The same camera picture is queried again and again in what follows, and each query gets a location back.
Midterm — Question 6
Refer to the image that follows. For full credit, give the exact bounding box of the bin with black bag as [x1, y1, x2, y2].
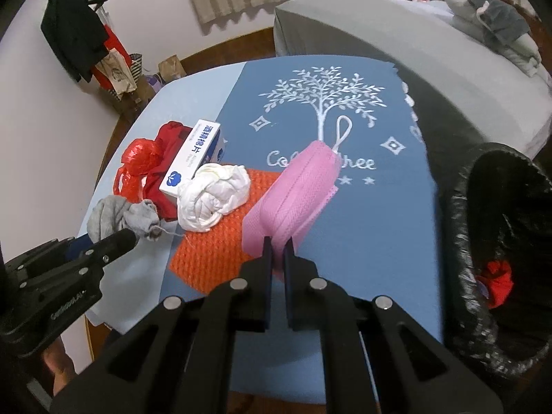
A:
[444, 142, 552, 386]

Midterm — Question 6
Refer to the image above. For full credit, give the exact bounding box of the dark hanging coat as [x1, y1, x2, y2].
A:
[40, 0, 110, 83]

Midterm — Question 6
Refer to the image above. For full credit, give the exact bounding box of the blue tree-print tablecloth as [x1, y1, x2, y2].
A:
[75, 54, 445, 404]

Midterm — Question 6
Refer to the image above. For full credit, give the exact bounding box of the person's left hand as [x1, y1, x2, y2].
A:
[44, 340, 77, 398]

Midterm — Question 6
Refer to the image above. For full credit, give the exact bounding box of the orange foam net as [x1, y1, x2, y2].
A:
[168, 170, 281, 295]

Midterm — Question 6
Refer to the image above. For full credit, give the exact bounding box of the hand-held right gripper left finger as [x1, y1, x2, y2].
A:
[49, 236, 274, 414]

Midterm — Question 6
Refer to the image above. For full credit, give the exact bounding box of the beige tote bag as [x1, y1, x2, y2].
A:
[94, 49, 132, 96]

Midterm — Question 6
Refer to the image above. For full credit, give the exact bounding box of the brown paper bag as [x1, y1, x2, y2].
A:
[157, 55, 187, 85]

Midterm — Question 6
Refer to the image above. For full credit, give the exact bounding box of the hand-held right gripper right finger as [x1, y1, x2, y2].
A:
[283, 239, 503, 414]

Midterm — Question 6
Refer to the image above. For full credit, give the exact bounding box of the light grey pillow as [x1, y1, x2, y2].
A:
[444, 0, 480, 32]

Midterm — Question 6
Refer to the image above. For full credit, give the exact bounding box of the red crumpled wrapper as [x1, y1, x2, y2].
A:
[476, 261, 515, 309]

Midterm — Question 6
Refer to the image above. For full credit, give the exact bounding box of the red hanging garment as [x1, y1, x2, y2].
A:
[103, 26, 132, 91]

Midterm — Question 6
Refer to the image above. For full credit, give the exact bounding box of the grey bed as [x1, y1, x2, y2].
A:
[273, 0, 552, 160]

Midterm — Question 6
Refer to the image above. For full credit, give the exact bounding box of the dark grey plush garment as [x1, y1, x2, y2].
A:
[468, 0, 531, 47]

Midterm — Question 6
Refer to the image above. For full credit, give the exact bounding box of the pink mesh pouch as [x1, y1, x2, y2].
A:
[241, 116, 353, 281]

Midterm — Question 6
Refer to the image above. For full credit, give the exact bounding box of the white crumpled cloth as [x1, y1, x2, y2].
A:
[177, 164, 252, 232]

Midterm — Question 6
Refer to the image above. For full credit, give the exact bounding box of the red cloth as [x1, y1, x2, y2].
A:
[142, 121, 193, 220]

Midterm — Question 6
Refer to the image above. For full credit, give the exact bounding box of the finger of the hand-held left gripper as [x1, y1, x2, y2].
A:
[64, 227, 139, 279]

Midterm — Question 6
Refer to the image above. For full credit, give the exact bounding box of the white and blue box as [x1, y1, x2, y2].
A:
[159, 118, 227, 197]

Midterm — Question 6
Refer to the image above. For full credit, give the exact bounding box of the grey cloth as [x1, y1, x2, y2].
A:
[87, 195, 167, 242]

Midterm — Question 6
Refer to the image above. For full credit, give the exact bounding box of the red plastic bag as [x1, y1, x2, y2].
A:
[113, 137, 167, 195]

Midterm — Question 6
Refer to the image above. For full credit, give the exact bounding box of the white folded quilt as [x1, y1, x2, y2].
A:
[496, 34, 542, 78]

